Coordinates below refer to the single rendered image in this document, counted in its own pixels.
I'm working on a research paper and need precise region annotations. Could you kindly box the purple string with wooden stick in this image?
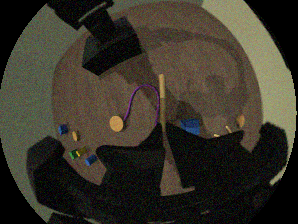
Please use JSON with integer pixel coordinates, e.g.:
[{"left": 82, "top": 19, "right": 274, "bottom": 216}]
[{"left": 124, "top": 73, "right": 166, "bottom": 132}]

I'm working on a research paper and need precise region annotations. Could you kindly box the tan round disc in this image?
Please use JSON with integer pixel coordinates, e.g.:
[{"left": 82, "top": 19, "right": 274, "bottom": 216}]
[
  {"left": 235, "top": 115, "right": 245, "bottom": 128},
  {"left": 72, "top": 131, "right": 80, "bottom": 141}
]

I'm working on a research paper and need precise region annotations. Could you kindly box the round wooden button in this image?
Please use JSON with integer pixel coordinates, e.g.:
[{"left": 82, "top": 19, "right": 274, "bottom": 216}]
[{"left": 110, "top": 116, "right": 126, "bottom": 132}]

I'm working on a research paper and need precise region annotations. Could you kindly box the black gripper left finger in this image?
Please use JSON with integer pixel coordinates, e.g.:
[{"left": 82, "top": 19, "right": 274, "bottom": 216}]
[{"left": 96, "top": 123, "right": 165, "bottom": 188}]

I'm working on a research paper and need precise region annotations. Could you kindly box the green cube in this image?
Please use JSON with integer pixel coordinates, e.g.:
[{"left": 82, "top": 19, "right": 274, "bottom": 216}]
[{"left": 69, "top": 149, "right": 78, "bottom": 160}]

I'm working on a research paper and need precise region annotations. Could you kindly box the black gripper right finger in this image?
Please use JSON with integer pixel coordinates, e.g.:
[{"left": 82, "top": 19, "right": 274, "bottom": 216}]
[{"left": 165, "top": 123, "right": 245, "bottom": 189}]

